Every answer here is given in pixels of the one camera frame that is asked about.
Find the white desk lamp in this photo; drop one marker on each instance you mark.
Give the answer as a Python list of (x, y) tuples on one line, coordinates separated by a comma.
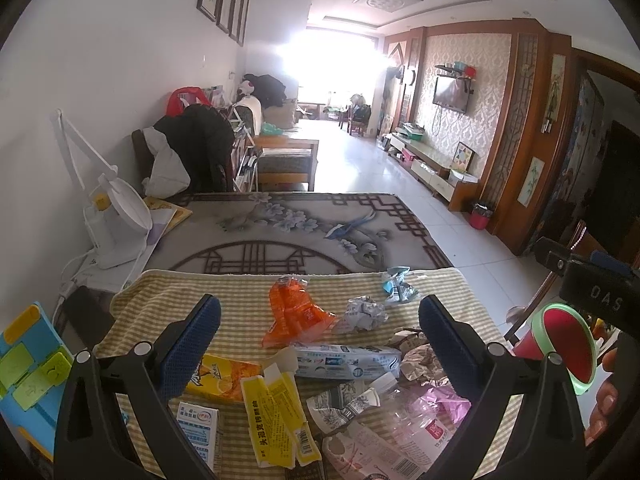
[(117, 225)]

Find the round wall clock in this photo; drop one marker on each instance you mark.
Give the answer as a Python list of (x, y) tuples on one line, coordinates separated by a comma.
[(410, 77)]

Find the wall television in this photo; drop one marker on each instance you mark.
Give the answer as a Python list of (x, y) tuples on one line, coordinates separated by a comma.
[(451, 94)]

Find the orange juice carton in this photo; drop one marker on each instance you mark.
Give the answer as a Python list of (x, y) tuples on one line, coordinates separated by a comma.
[(220, 375)]

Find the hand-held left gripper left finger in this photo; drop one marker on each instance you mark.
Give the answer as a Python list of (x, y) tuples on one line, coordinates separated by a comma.
[(192, 345)]

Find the orange plastic wrapper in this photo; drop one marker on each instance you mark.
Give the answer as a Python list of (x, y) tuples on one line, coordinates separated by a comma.
[(295, 315)]

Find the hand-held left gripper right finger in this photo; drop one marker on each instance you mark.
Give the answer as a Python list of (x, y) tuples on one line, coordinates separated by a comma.
[(447, 350)]

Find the floral paper cup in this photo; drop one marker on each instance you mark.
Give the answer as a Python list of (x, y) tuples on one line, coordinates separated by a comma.
[(335, 405)]

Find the small wall poster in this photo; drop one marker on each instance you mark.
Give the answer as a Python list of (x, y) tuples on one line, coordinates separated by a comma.
[(531, 182)]

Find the white chair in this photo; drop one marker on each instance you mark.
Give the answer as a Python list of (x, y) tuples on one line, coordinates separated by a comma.
[(250, 110)]

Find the yellow book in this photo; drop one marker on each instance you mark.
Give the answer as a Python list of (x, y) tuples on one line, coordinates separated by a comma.
[(167, 210)]

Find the small red trash bin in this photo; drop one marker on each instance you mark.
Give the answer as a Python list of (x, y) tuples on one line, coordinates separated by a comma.
[(481, 216)]

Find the blue plastic toy board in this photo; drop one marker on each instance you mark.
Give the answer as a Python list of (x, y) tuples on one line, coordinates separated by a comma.
[(27, 430)]

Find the low television cabinet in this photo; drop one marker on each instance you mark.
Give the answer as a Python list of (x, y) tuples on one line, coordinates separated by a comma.
[(435, 165)]

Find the blue white crumpled wrapper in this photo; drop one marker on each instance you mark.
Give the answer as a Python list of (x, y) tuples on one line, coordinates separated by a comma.
[(400, 287)]

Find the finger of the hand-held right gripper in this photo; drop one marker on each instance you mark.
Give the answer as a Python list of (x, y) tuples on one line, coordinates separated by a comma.
[(607, 262), (552, 255)]

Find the floral pink paper box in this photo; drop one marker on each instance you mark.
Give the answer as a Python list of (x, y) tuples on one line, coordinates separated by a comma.
[(350, 457)]

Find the flattened yellow box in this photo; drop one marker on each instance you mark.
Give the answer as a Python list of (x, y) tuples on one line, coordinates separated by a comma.
[(275, 410)]

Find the metal rack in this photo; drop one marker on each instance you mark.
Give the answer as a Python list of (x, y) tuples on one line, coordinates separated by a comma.
[(245, 165)]

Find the blue white milk carton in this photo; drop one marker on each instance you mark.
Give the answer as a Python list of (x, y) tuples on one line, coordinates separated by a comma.
[(200, 430)]

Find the yellow striped cloth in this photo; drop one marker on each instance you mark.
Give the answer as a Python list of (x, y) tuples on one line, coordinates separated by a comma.
[(240, 300)]

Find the person's right hand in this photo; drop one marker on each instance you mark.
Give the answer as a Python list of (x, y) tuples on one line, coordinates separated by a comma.
[(602, 405)]

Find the green bag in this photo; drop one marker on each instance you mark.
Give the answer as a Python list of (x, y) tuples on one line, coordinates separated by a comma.
[(272, 129)]

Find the crumpled brown paper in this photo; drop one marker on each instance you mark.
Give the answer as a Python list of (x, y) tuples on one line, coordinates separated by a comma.
[(417, 360)]

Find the red bag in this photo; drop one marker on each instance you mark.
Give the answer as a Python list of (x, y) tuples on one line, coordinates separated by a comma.
[(177, 100)]

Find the blue toothpaste box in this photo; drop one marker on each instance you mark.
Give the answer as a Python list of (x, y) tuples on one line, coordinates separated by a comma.
[(345, 360)]

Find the red bin with green rim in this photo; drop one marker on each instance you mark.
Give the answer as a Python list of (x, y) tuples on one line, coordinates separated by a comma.
[(560, 350)]

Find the white grey cloth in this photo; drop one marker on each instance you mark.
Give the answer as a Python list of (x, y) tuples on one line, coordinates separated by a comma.
[(165, 170)]

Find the silver paper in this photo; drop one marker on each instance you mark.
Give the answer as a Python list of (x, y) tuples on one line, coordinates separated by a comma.
[(362, 316)]

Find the colourful puzzle picture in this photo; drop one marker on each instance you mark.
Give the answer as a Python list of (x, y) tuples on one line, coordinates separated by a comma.
[(462, 156)]

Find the pile of dark clothes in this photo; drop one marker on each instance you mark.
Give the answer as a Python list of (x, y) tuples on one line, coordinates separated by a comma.
[(267, 90)]

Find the clear plastic bottle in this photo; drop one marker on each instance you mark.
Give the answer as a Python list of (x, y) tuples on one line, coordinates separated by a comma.
[(400, 425)]

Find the distant wooden chairs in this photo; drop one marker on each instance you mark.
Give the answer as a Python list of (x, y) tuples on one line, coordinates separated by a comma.
[(357, 120)]

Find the wooden bench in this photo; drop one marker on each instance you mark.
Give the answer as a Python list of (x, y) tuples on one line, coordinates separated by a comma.
[(287, 162)]

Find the wall shelf with boxes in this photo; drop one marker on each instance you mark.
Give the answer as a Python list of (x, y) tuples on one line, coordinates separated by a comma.
[(455, 69)]

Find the tall wall poster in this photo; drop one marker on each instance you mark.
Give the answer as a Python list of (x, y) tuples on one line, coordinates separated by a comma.
[(555, 92)]

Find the grey patterned table mat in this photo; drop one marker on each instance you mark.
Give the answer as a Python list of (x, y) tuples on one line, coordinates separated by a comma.
[(300, 240)]

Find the pink plastic bag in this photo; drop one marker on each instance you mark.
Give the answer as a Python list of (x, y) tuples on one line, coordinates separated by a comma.
[(445, 402)]

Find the black flat device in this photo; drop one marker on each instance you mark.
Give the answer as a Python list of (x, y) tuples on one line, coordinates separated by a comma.
[(85, 310)]

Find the black coat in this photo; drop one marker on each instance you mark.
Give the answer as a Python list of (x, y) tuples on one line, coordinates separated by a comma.
[(200, 145)]

